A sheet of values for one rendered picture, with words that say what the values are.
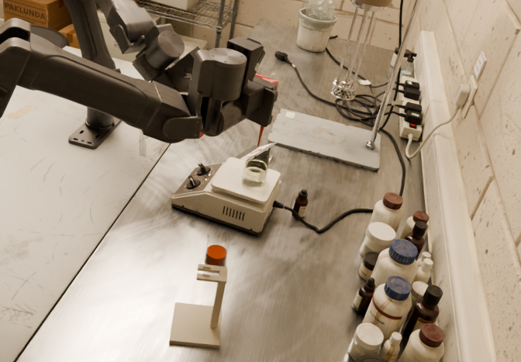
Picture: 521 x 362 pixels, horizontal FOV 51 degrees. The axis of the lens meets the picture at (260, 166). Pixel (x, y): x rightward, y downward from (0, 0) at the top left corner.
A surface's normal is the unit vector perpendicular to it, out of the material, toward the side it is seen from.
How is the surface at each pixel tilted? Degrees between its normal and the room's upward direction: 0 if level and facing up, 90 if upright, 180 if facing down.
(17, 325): 0
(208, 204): 90
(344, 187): 0
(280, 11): 90
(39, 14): 89
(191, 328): 0
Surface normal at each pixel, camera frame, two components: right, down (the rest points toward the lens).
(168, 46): 0.60, -0.26
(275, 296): 0.18, -0.82
